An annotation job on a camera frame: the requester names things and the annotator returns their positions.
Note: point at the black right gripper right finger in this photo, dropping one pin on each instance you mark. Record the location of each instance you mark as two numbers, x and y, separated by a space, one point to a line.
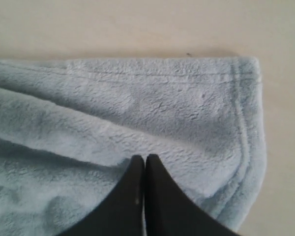
169 212

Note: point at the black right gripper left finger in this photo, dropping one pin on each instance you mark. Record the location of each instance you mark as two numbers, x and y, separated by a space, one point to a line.
120 213

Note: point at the light blue fleece towel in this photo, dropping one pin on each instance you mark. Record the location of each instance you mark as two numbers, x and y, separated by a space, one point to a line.
69 128

